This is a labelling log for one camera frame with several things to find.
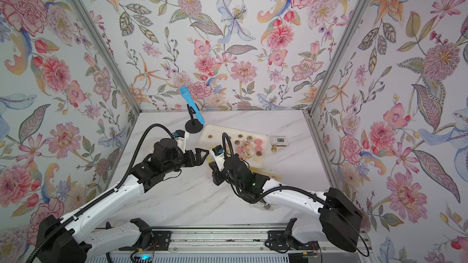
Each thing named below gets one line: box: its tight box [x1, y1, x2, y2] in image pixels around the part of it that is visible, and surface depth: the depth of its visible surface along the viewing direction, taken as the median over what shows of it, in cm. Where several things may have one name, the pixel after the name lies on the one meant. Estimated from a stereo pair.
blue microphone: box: [179, 85, 205, 125], surface depth 99 cm
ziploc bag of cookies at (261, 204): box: [249, 199, 274, 212], surface depth 82 cm
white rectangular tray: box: [197, 124, 269, 168], surface depth 109 cm
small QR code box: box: [269, 135, 289, 147], surface depth 106 cm
